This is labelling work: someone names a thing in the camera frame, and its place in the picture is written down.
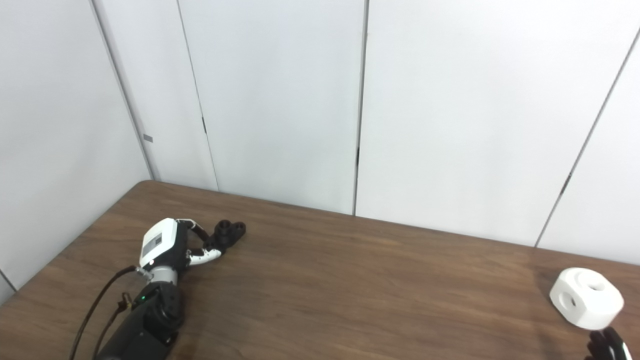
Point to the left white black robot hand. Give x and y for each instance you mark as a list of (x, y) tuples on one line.
[(160, 242)]

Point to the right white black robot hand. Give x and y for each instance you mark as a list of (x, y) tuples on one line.
[(607, 347)]

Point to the round white plastic piece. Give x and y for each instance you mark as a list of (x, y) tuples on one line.
[(585, 300)]

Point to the black flanged holder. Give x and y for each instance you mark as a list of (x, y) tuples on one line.
[(225, 234)]

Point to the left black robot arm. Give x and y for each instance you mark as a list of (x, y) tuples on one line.
[(145, 325)]

